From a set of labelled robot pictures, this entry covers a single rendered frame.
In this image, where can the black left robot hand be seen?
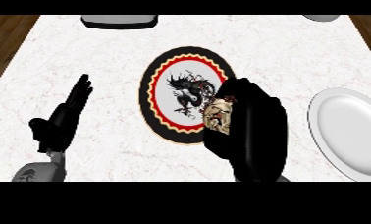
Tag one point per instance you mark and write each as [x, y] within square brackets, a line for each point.
[62, 120]

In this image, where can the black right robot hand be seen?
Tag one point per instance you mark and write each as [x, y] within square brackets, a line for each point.
[256, 129]

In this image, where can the tan cupcake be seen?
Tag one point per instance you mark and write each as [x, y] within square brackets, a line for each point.
[217, 116]

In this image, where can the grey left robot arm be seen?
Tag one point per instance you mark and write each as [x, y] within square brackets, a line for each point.
[40, 171]

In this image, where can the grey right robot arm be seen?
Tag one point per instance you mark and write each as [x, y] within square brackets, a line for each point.
[283, 179]

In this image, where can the black dragon print plate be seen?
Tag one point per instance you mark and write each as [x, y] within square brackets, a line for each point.
[186, 93]

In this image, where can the plain white plate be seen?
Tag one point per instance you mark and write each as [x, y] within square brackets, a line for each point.
[343, 129]

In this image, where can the grey round object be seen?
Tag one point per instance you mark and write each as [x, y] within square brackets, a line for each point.
[321, 17]

